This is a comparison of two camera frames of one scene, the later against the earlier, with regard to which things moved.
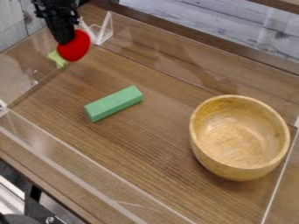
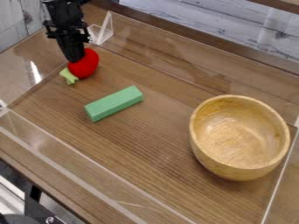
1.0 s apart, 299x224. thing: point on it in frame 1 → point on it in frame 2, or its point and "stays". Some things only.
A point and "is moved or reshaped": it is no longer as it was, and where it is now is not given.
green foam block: [114, 102] stays
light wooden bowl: [240, 136] stays
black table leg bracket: [34, 209] stays
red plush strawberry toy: [71, 51] is moved or reshaped
